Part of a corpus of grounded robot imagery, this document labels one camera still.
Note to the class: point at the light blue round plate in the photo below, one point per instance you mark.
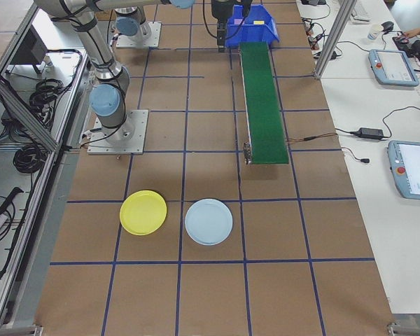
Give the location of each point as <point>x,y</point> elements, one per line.
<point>208,222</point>

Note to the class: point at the small black power brick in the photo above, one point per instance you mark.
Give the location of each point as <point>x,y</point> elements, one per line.
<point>332,55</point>

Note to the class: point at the black power adapter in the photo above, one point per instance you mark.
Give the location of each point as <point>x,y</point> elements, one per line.
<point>371,133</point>

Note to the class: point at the grey blue teach pendant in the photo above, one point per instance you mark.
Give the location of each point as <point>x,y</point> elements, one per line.
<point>393,68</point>
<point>413,168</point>

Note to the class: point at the yellow round plate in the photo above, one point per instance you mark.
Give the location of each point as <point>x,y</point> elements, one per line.
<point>143,213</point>

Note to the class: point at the white keyboard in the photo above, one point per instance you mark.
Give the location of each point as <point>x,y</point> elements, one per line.
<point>361,10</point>

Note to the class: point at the black computer mouse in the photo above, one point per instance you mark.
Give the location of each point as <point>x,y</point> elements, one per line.
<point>388,26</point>

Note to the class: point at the aluminium profile post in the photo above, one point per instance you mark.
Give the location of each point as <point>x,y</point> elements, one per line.
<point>332,42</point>

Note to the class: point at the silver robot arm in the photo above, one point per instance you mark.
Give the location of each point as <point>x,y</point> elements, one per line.
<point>98,56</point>
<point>127,25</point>

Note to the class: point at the white paper cup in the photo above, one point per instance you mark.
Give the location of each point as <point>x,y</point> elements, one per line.
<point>374,32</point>

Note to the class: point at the V-shaped metal bar frame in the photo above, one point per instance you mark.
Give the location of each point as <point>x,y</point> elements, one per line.
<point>24,112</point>

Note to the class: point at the blue plastic storage bin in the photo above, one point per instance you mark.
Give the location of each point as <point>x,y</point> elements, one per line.
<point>252,33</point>

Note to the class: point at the white square base plate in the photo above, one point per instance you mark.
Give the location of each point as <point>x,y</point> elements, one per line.
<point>154,35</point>
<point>136,122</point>

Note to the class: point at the black flat monitor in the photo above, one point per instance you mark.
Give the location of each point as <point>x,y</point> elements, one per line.
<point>29,45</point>

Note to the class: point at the green conveyor belt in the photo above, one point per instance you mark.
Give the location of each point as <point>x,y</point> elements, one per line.
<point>262,105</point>

